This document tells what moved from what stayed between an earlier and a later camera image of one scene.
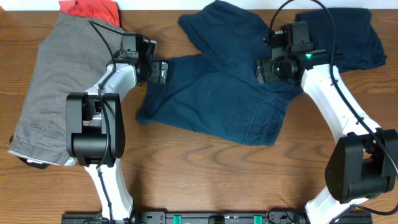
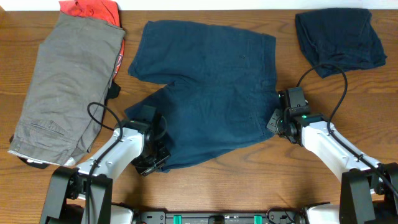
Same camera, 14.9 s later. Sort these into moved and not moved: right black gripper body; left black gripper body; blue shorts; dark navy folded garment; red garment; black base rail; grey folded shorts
Moved: right black gripper body; left black gripper body; blue shorts
Not moved: grey folded shorts; black base rail; dark navy folded garment; red garment
